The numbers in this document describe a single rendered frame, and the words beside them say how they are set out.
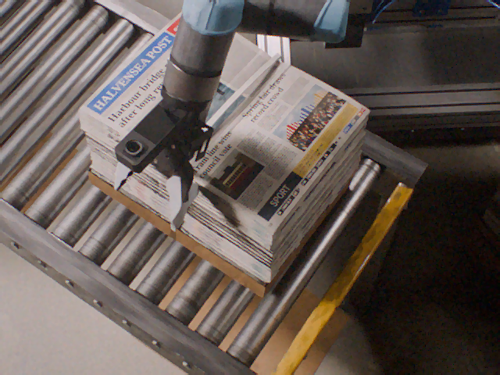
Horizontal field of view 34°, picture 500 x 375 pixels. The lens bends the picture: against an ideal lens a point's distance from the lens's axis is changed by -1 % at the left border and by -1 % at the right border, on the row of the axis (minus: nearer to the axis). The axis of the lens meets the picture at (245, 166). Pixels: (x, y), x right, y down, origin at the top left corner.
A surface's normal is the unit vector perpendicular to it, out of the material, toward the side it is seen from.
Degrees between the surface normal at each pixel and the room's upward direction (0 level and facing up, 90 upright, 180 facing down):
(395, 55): 0
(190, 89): 60
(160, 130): 4
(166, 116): 4
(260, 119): 10
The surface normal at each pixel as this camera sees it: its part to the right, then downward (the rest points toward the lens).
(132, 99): 0.04, -0.57
